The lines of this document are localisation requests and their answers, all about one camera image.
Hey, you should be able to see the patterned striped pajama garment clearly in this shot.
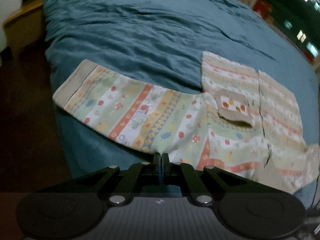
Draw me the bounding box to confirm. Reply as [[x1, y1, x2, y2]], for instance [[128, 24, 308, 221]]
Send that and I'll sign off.
[[53, 51, 319, 193]]

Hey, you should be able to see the wooden bedside table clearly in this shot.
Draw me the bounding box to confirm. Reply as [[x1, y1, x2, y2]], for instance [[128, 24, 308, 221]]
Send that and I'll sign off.
[[3, 0, 43, 56]]

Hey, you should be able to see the red box on sill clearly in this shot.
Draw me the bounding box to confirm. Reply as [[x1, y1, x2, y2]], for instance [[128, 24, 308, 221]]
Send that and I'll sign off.
[[253, 0, 272, 20]]

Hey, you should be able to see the dark night window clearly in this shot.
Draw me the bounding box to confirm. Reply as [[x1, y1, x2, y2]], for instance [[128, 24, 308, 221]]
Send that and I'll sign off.
[[263, 0, 319, 63]]

